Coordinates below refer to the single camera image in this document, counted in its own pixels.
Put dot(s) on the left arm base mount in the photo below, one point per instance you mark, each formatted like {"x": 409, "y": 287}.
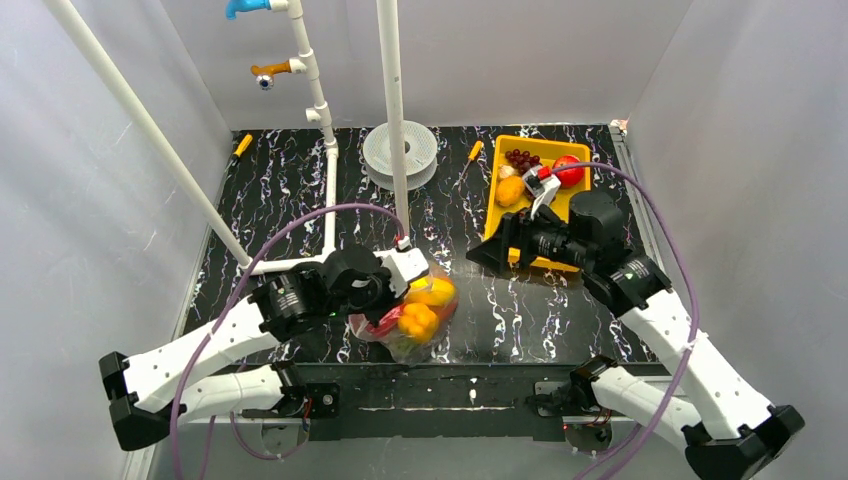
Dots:
{"x": 310, "y": 400}

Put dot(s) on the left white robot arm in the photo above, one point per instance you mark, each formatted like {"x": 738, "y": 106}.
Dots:
{"x": 152, "y": 393}

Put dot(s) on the red toy apple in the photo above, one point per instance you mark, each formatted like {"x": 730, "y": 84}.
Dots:
{"x": 571, "y": 177}

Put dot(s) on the orange toy fruit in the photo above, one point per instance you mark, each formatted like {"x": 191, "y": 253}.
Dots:
{"x": 509, "y": 191}

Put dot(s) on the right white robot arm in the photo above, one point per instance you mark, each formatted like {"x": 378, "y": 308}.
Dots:
{"x": 724, "y": 427}

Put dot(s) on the diagonal white pipe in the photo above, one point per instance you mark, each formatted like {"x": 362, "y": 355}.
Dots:
{"x": 100, "y": 61}

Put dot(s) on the yellow bell pepper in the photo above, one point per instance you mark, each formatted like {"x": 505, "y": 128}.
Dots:
{"x": 418, "y": 322}

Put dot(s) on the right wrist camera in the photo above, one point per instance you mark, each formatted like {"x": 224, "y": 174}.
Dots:
{"x": 543, "y": 185}

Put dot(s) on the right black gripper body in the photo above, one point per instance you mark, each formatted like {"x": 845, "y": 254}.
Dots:
{"x": 515, "y": 238}

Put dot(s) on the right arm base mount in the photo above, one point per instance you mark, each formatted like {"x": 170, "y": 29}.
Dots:
{"x": 585, "y": 422}

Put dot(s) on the yellow handled screwdriver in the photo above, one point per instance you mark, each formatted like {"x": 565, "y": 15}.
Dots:
{"x": 241, "y": 148}
{"x": 471, "y": 158}

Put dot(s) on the white garlic bulb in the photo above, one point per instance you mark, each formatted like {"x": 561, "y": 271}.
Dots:
{"x": 506, "y": 171}

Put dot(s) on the yellow plastic bin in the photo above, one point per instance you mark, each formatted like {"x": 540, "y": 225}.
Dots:
{"x": 548, "y": 151}

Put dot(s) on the dark grape bunch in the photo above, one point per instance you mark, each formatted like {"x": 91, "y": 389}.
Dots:
{"x": 521, "y": 160}

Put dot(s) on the red bell pepper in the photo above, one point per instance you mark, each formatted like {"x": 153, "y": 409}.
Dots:
{"x": 389, "y": 321}

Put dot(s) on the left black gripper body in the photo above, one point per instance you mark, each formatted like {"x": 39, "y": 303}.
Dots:
{"x": 382, "y": 299}

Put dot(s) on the white pvc pipe frame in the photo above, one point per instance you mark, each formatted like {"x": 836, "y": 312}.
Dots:
{"x": 387, "y": 17}

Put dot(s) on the clear zip top bag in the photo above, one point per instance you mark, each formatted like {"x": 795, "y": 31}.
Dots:
{"x": 403, "y": 349}

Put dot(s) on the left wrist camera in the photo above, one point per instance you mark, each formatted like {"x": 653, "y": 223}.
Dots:
{"x": 406, "y": 265}

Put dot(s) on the aluminium rail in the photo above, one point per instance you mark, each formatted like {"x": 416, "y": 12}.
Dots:
{"x": 206, "y": 452}

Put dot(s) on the blue tap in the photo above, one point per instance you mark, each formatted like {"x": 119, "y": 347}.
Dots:
{"x": 234, "y": 7}

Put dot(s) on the yellow handled screwdriver left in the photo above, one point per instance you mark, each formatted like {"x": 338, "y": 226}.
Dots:
{"x": 241, "y": 148}

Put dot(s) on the orange tap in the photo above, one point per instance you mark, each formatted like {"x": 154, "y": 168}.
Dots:
{"x": 265, "y": 75}

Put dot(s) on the yellow toy mango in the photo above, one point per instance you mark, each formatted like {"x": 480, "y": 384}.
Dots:
{"x": 431, "y": 291}

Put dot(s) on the yellow handled screwdriver centre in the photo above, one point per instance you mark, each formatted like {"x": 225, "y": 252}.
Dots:
{"x": 471, "y": 158}

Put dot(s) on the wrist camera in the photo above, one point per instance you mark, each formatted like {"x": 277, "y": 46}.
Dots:
{"x": 406, "y": 265}
{"x": 543, "y": 185}

